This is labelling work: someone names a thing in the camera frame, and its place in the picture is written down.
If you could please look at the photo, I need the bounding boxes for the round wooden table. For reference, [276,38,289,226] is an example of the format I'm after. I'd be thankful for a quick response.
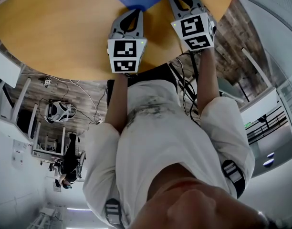
[0,0,237,81]

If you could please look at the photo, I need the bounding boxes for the white cluttered table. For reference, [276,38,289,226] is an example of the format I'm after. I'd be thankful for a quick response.
[31,126,67,163]

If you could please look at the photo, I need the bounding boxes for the white table with legs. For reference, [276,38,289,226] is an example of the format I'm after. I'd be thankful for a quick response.
[0,77,40,144]

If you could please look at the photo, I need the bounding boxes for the black harness strap with buckle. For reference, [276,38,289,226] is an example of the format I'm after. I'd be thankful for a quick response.
[221,159,246,199]
[104,198,125,229]

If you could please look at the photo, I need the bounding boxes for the white floor cable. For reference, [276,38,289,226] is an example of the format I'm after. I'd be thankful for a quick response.
[21,73,104,125]

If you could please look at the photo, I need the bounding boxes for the white wall socket panel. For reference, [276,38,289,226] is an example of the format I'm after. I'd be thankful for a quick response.
[11,139,27,170]

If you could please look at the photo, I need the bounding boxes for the white square stool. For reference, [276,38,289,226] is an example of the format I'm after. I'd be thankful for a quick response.
[0,48,23,88]

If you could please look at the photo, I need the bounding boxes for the person's face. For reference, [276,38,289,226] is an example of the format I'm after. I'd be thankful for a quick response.
[129,187,271,229]

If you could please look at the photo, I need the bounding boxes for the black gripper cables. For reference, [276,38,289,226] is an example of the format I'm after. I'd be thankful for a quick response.
[169,50,202,127]

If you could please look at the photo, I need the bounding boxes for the person's white t-shirt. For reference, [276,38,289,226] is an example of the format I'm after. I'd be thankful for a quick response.
[83,79,256,229]

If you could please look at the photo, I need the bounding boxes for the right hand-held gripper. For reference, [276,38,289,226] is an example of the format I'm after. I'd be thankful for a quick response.
[168,0,218,52]

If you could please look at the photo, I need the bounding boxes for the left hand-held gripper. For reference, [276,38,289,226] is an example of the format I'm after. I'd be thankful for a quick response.
[107,9,148,73]

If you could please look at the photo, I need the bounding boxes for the person's neck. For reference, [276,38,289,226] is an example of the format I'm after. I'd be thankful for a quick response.
[147,162,223,200]

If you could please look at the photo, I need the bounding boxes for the person's right forearm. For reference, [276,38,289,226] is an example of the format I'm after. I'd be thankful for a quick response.
[196,48,220,115]

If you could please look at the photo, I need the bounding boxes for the white and black headset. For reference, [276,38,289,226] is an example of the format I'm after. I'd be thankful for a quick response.
[44,100,77,124]

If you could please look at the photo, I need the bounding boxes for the black railing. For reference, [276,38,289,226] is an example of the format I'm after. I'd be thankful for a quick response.
[245,105,289,145]

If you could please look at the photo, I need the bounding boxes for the person's left forearm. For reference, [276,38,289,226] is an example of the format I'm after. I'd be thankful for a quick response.
[104,73,129,135]

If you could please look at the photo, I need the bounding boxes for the person's black trousers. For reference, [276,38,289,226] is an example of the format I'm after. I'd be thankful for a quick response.
[106,62,178,104]

